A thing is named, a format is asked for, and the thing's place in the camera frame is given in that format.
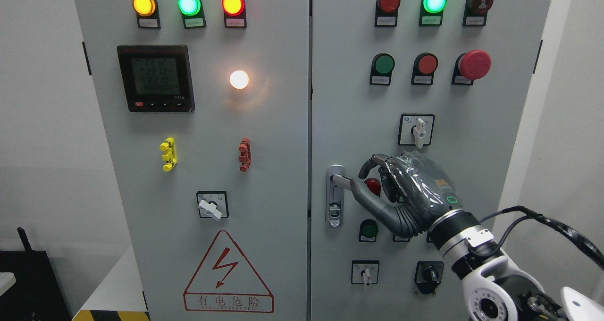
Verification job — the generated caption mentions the dark red top indicator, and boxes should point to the dark red top indicator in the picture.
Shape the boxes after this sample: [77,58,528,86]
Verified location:
[375,0,401,27]

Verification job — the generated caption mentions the black digital power meter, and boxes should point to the black digital power meter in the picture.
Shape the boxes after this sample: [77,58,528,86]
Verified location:
[117,45,195,112]

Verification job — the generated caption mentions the red push button lower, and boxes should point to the red push button lower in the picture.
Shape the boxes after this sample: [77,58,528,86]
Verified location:
[392,235,410,242]

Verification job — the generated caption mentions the yellow indicator light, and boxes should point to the yellow indicator light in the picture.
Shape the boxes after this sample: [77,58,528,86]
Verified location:
[132,0,160,29]

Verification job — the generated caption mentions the white rotary switch upper right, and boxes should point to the white rotary switch upper right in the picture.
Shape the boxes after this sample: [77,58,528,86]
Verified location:
[398,114,435,149]

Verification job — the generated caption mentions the black rotary knob switch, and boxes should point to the black rotary knob switch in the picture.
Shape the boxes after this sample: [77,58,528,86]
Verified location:
[414,261,444,295]

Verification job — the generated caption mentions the white rotary switch left door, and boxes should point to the white rotary switch left door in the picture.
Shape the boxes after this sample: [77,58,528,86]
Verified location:
[196,191,229,221]

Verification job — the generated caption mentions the dark red indicator middle left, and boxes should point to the dark red indicator middle left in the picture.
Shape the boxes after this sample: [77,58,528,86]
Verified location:
[364,177,382,197]

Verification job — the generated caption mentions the red emergency stop button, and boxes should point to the red emergency stop button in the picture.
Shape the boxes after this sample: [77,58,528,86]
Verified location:
[451,49,491,86]

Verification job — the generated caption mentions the green push button upper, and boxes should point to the green push button upper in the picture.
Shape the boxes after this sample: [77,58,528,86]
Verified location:
[369,53,395,86]

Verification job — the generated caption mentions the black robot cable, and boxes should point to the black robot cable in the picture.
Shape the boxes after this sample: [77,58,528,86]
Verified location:
[465,205,604,270]

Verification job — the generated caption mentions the dark red indicator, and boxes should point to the dark red indicator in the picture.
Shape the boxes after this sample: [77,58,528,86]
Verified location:
[375,0,401,27]
[364,177,382,197]

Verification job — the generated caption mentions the red lit indicator light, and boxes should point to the red lit indicator light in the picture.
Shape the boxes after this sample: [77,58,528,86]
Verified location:
[221,0,247,28]

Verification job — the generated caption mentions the grey cabinet door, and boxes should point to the grey cabinet door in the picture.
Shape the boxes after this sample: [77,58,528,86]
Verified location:
[71,0,311,321]
[310,0,556,321]

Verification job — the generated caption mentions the white rotary switch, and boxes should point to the white rotary switch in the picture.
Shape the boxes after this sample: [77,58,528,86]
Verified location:
[398,114,435,149]
[350,260,380,292]

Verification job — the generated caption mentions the silver door handle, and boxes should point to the silver door handle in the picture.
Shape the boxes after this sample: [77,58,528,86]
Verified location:
[326,164,350,228]

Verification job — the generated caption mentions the red push button upper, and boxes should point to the red push button upper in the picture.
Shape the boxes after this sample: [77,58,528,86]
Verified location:
[411,52,438,86]

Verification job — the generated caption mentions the red push button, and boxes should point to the red push button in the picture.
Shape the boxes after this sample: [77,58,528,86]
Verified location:
[411,52,438,86]
[392,235,410,242]

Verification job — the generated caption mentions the white rotary switch lower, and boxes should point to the white rotary switch lower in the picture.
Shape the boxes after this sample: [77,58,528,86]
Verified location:
[350,260,380,292]

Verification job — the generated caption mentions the grey left cabinet door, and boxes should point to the grey left cabinet door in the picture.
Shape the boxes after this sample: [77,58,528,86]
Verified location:
[71,0,311,321]

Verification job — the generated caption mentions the red terminal connector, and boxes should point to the red terminal connector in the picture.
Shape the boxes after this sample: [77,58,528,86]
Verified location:
[239,138,251,172]

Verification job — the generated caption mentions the green push button lower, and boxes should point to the green push button lower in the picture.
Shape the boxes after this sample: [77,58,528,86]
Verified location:
[358,219,379,242]

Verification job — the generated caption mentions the white glowing indicator light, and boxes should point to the white glowing indicator light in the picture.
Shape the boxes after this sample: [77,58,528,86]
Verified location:
[229,70,250,90]

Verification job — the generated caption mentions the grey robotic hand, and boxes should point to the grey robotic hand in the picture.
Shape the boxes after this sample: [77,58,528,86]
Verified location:
[350,151,461,238]

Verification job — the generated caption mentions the green indicator light left door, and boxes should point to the green indicator light left door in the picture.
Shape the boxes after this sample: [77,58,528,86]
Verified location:
[177,0,206,29]

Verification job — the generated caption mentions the green top right indicator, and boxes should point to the green top right indicator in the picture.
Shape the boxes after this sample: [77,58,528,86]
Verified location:
[419,0,447,26]

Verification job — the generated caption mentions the grey right cabinet door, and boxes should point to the grey right cabinet door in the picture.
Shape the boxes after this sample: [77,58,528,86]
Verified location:
[310,0,556,321]

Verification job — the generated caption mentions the yellow terminal connector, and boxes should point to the yellow terminal connector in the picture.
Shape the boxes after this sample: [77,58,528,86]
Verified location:
[159,137,177,172]

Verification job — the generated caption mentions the green push button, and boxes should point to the green push button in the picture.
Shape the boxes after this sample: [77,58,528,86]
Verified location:
[358,219,379,242]
[369,53,395,86]

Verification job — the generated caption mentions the red electric warning sticker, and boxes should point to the red electric warning sticker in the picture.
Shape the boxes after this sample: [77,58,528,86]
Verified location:
[183,230,274,314]

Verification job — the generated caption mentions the dark red buzzer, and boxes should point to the dark red buzzer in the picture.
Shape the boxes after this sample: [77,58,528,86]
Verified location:
[462,0,494,26]

